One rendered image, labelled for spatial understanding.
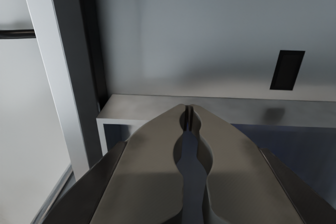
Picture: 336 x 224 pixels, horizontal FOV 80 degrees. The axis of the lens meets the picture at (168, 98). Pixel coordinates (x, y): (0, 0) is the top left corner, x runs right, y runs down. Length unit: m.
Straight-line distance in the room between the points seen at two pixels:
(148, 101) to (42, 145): 1.52
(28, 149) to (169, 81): 1.61
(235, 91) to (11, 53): 1.30
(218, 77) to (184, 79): 0.03
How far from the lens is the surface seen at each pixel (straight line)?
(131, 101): 0.15
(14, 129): 1.67
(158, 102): 0.15
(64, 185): 0.68
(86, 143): 0.18
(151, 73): 0.15
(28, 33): 1.18
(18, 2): 1.28
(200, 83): 0.16
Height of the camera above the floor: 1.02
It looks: 62 degrees down
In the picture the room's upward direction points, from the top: 173 degrees counter-clockwise
